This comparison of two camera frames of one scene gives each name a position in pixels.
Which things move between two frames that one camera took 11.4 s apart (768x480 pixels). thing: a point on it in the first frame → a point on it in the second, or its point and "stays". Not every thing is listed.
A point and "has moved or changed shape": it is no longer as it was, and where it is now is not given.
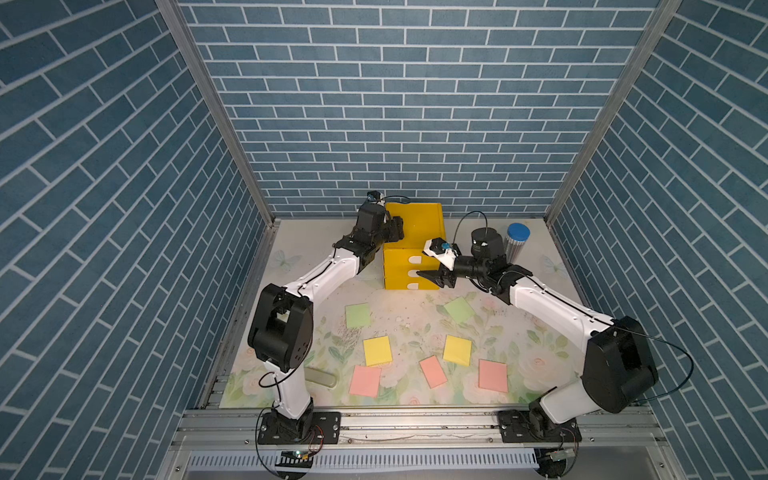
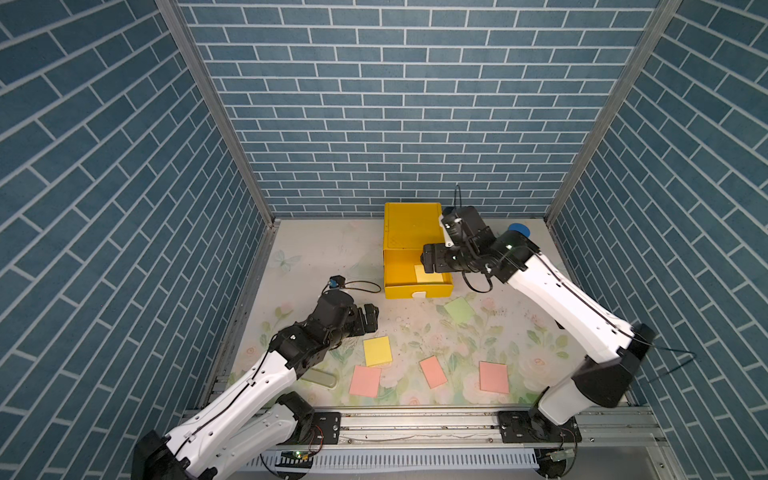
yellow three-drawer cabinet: x=404 y=258 has moved or changed shape
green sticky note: x=461 y=310 stays
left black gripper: x=394 y=229 → x=359 y=326
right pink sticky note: x=492 y=375 stays
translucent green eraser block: x=318 y=376 stays
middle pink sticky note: x=433 y=371 stays
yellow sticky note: x=457 y=350 has moved or changed shape
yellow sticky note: x=377 y=351 stays
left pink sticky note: x=365 y=381 stays
